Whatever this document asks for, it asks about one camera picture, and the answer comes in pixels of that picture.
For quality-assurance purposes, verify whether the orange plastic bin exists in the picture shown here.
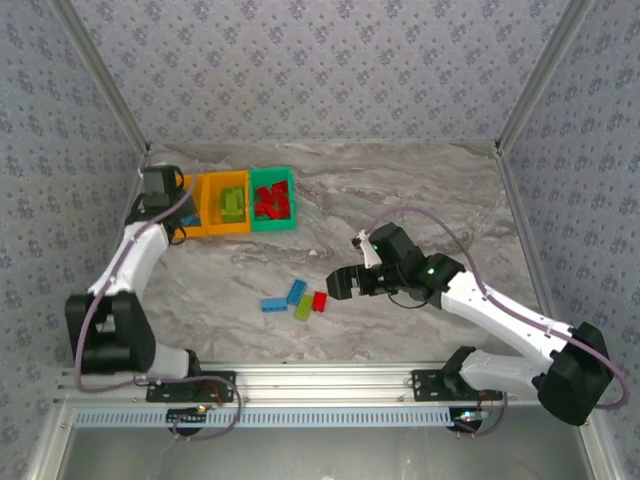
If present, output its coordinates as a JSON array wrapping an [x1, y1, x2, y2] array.
[[204, 170, 251, 235], [172, 173, 209, 239]]

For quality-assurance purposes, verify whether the green plastic bin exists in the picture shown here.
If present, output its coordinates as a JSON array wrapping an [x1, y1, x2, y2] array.
[[248, 167, 297, 232]]

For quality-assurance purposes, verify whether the small circuit board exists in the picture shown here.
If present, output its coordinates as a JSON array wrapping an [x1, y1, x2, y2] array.
[[166, 404, 210, 437], [449, 407, 490, 437]]

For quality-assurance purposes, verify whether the grey metal tray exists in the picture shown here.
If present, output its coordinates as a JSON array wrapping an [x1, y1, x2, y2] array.
[[27, 402, 624, 480]]

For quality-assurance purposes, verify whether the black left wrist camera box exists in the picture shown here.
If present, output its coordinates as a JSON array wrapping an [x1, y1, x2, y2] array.
[[142, 165, 182, 207]]

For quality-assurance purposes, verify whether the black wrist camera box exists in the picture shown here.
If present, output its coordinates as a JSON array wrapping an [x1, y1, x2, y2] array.
[[142, 165, 182, 207], [351, 223, 426, 269]]

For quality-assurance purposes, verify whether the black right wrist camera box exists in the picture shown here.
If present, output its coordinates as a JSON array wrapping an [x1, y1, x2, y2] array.
[[351, 223, 426, 269]]

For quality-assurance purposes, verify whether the aluminium mounting rail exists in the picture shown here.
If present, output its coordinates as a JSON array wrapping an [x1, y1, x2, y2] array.
[[54, 360, 601, 405]]

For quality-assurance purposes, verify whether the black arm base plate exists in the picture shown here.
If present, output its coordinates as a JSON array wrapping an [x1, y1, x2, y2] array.
[[410, 368, 504, 404], [144, 369, 239, 404]]

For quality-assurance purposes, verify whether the slotted pale cable duct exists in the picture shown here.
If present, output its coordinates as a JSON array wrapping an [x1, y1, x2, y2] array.
[[72, 407, 459, 430]]

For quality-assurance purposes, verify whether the thin aluminium table rail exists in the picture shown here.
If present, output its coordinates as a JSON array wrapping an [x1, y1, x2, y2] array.
[[147, 139, 501, 150]]

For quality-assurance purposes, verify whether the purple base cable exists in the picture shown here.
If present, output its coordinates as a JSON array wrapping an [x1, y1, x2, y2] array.
[[457, 387, 509, 439], [147, 378, 244, 442]]

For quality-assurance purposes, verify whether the aluminium frame post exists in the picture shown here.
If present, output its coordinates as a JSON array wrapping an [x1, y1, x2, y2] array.
[[492, 0, 599, 156], [49, 0, 154, 156]]

